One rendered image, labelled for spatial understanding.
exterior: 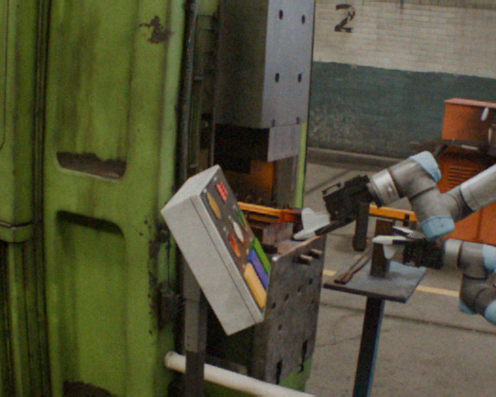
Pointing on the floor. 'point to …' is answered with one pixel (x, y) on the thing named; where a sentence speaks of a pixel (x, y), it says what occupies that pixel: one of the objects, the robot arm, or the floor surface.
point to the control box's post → (195, 347)
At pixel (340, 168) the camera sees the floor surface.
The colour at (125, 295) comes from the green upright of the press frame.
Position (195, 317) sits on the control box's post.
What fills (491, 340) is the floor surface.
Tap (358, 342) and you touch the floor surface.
